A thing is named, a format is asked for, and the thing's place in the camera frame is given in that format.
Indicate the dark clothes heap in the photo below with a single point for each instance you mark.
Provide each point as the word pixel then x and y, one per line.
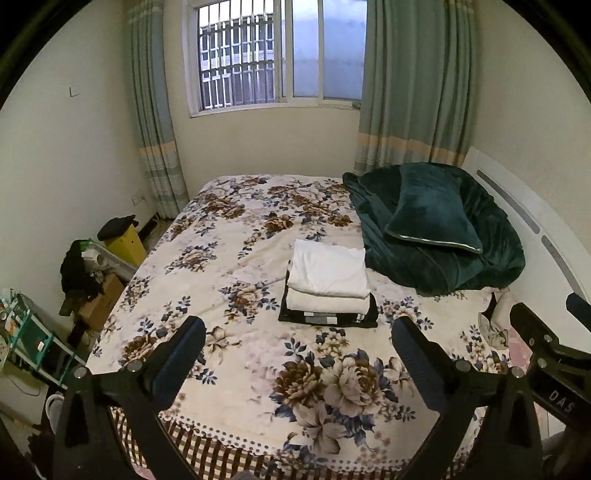
pixel 78 272

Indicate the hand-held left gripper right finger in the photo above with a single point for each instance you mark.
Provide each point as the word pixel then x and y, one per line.
pixel 408 344

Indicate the white bed headboard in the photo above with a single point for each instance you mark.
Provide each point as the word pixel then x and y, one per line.
pixel 512 201

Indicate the floral bed blanket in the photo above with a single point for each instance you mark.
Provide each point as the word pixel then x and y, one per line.
pixel 258 221

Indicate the barred window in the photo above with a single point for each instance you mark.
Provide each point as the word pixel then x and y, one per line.
pixel 258 55

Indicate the black hat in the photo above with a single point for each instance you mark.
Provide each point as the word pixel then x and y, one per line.
pixel 117 226

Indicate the green storage rack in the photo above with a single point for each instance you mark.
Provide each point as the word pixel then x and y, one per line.
pixel 32 341

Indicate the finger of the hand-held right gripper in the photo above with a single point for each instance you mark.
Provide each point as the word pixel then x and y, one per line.
pixel 579 304
pixel 531 325

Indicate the wall light switch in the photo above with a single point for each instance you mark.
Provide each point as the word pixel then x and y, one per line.
pixel 74 91

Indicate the dark green plush pillow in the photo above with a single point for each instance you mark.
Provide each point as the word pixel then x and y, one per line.
pixel 434 212

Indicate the dark green plush blanket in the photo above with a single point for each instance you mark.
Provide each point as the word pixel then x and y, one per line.
pixel 415 272

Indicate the yellow box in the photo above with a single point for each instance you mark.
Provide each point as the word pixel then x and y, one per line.
pixel 127 247

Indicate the green curtain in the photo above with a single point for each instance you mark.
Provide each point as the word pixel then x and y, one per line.
pixel 415 83
pixel 154 115

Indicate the wall socket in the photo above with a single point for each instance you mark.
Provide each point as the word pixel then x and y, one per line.
pixel 138 199

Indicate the cardboard box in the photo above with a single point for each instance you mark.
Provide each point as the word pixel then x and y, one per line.
pixel 104 300

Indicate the beige crumpled garment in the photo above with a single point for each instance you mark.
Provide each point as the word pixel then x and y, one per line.
pixel 498 323

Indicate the folded black garment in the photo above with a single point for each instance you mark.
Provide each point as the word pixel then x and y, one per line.
pixel 323 318

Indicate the white t-shirt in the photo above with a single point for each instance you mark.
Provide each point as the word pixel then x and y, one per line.
pixel 328 267

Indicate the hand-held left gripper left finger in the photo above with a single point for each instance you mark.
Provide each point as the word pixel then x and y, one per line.
pixel 182 350

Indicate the white plastic tube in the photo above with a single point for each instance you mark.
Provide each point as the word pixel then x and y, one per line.
pixel 108 261

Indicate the folded cream white garment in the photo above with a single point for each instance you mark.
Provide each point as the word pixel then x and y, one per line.
pixel 323 302

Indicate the pink checked bed sheet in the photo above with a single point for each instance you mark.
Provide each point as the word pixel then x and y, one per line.
pixel 519 350

